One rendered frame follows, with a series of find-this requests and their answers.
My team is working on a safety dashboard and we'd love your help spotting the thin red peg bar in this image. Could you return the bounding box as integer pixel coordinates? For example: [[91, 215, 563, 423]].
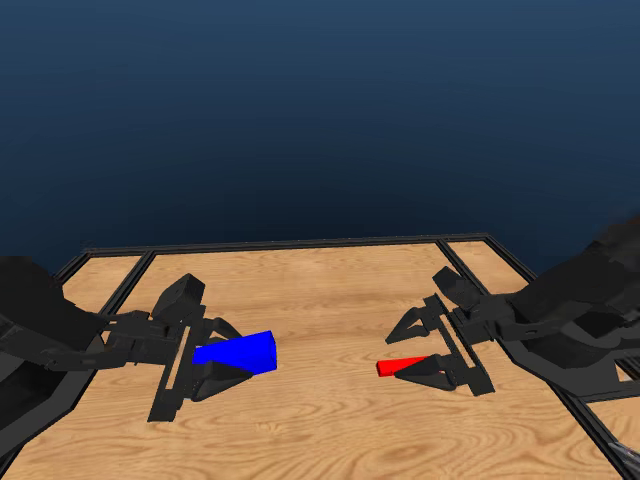
[[375, 355, 447, 379]]

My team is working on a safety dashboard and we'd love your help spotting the black table frame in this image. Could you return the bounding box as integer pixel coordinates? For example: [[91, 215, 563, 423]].
[[52, 231, 640, 480]]

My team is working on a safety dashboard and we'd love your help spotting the blue hollow socket block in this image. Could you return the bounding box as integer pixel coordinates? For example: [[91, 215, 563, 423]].
[[191, 329, 279, 376]]

